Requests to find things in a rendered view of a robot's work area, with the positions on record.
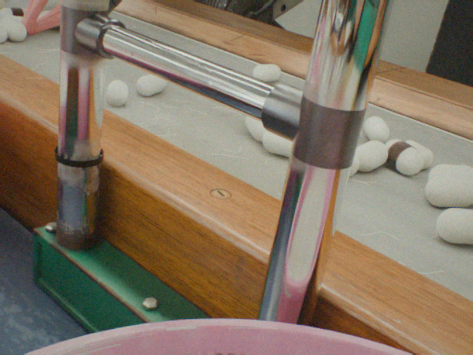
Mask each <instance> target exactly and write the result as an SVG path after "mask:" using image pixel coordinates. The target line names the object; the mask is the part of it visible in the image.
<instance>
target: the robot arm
mask: <svg viewBox="0 0 473 355"><path fill-rule="evenodd" d="M48 1H49V0H29V1H28V4H27V8H26V10H25V14H24V16H23V20H22V22H21V24H23V25H24V26H25V29H26V32H27V34H28V35H35V34H37V33H39V32H42V31H45V30H48V29H50V28H52V27H55V26H57V25H60V24H61V1H60V2H59V5H58V6H57V7H55V8H54V9H52V10H51V11H49V12H48V13H47V14H46V15H44V16H42V17H41V18H39V19H38V17H39V15H40V13H41V12H42V10H43V8H44V7H45V5H46V4H47V3H48ZM122 1H123V0H109V8H108V14H110V13H111V12H112V11H113V10H114V9H115V7H117V6H118V5H119V4H120V3H121V2H122Z"/></svg>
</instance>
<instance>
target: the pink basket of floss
mask: <svg viewBox="0 0 473 355"><path fill-rule="evenodd" d="M203 354H209V355H215V354H222V355H228V354H234V355H240V354H246V355H413V354H410V353H407V352H405V351H401V350H399V349H395V348H393V347H389V346H386V345H384V344H380V343H376V342H372V341H369V340H365V339H362V338H359V337H354V336H351V335H346V334H342V333H339V332H334V331H330V330H323V329H319V328H312V327H308V326H304V325H294V324H289V323H279V322H272V321H263V320H243V319H192V320H172V321H164V322H157V323H146V324H141V325H133V326H128V327H123V328H116V329H112V330H107V331H103V332H97V333H93V334H90V335H85V336H82V337H77V338H75V339H71V340H67V341H64V342H59V343H57V344H53V345H51V346H48V347H44V348H41V349H38V350H35V351H31V352H29V353H27V354H23V355H203Z"/></svg>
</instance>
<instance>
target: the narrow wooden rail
mask: <svg viewBox="0 0 473 355"><path fill-rule="evenodd" d="M58 112H59V84H58V83H56V82H54V81H52V80H50V79H49V78H47V77H44V76H43V75H40V74H39V73H36V72H35V71H33V70H31V69H29V68H27V67H25V66H23V65H21V64H20V63H18V62H16V61H14V60H12V59H10V58H8V57H6V56H4V55H3V54H0V208H2V209H3V210H4V211H5V212H7V214H8V215H10V216H11V217H12V218H14V219H15V220H16V221H18V222H19V223H20V224H21V225H22V226H23V227H24V228H26V229H27V230H28V231H30V232H31V233H32V234H33V230H34V229H35V228H38V227H40V226H43V225H47V224H48V223H53V222H56V221H57V186H58V161H57V160H56V159H55V149H56V147H58ZM101 148H102V149H103V152H104V157H103V162H102V163H101V166H100V180H99V206H98V219H97V233H98V234H99V235H100V236H102V237H103V238H104V239H106V240H107V241H109V242H110V243H111V244H112V245H114V246H115V247H117V248H118V249H119V250H121V251H122V252H123V253H125V254H127V255H128V256H129V257H130V258H131V259H133V260H134V261H136V262H137V263H138V264H140V265H141V266H143V267H144V268H145V269H147V270H148V271H149V272H151V273H152V274H154V275H155V276H156V277H157V278H159V279H160V280H162V281H163V282H164V283H165V284H167V285H168V286H170V287H171V288H173V289H174V290H175V291H176V292H178V293H179V294H181V295H182V296H183V297H185V298H186V299H188V300H189V301H190V302H191V303H193V304H194V305H196V306H197V307H199V308H200V309H201V310H202V311H204V312H205V313H207V314H208V315H209V316H210V317H212V318H214V319H243V320H256V318H257V314H258V307H259V303H260V298H261V294H262V290H263V283H264V279H265V274H266V270H267V263H268V259H269V255H270V250H271V246H272V239H273V235H274V231H275V225H276V222H277V215H278V211H279V205H280V201H281V200H279V199H277V198H275V197H273V196H271V195H269V194H268V193H266V192H264V191H262V190H260V189H258V188H256V187H254V186H253V185H250V184H248V183H247V182H244V181H243V180H240V179H239V178H237V177H235V176H233V175H231V174H229V173H227V172H225V171H224V170H222V169H220V168H218V167H216V166H214V165H212V164H210V163H209V162H207V161H204V160H203V159H201V158H199V157H197V156H195V155H193V154H191V153H189V152H188V151H185V150H183V149H181V148H180V147H178V146H176V145H174V144H172V143H170V142H168V141H166V140H165V139H163V138H161V137H159V136H157V135H155V134H153V133H151V132H149V131H148V130H145V129H144V128H142V127H139V126H138V125H136V124H134V123H132V122H130V121H128V120H126V119H124V118H123V117H121V116H119V115H117V114H115V113H113V112H111V111H109V110H108V109H106V108H103V127H102V140H101ZM311 327H312V328H319V329H323V330H330V331H334V332H339V333H342V334H346V335H351V336H354V337H359V338H362V339H365V340H369V341H372V342H376V343H380V344H384V345H386V346H389V347H393V348H395V349H399V350H401V351H405V352H407V353H410V354H413V355H473V301H472V300H470V299H468V298H466V297H464V296H462V295H460V294H458V293H457V292H454V291H453V290H451V289H448V288H447V287H444V286H443V285H441V284H439V283H437V282H435V281H433V280H431V279H429V278H428V277H426V276H424V275H422V274H420V273H418V272H416V271H414V270H413V269H411V268H409V267H407V266H404V265H403V264H401V263H399V262H397V261H395V260H393V259H391V258H389V257H388V256H385V255H384V254H382V253H380V252H378V251H376V250H374V249H372V248H370V247H369V246H367V245H365V244H363V243H361V242H359V241H357V240H355V239H353V238H352V237H349V236H348V235H345V234H343V233H342V232H340V231H338V230H335V233H334V238H333V241H332V246H331V249H330V253H329V257H328V260H327V265H326V268H325V272H324V276H323V279H322V284H321V288H320V293H319V296H318V298H317V303H316V307H315V312H314V315H313V319H312V323H311Z"/></svg>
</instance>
